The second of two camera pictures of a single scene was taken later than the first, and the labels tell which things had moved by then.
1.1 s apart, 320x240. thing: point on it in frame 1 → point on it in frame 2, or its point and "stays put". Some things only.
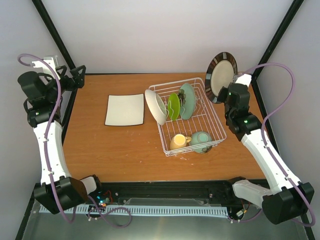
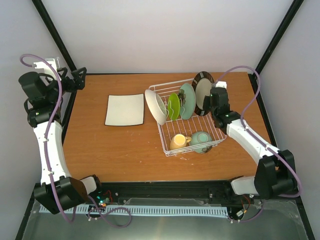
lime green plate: [173, 106] stays put
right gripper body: [220, 96] → [205, 105]
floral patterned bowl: [157, 106] stays put
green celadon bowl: [200, 137] stays put
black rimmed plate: [221, 71] → [202, 83]
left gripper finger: [64, 67] stays put
